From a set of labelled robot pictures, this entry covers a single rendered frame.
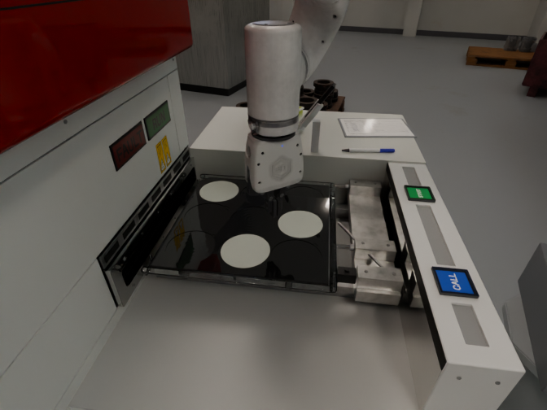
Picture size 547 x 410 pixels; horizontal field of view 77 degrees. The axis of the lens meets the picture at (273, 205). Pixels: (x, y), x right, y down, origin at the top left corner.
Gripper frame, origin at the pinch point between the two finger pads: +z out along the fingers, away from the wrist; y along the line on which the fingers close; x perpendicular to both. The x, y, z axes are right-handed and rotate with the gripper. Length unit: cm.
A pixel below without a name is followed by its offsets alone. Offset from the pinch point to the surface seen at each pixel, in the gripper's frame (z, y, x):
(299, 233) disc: 9.1, 6.0, -0.8
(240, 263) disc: 9.0, -8.8, -2.9
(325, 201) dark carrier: 9.0, 18.1, 6.9
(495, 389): 7.7, 10.7, -41.7
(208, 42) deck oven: 35, 119, 386
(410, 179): 3.5, 36.3, -1.7
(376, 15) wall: 58, 671, 696
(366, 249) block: 8.4, 14.7, -12.0
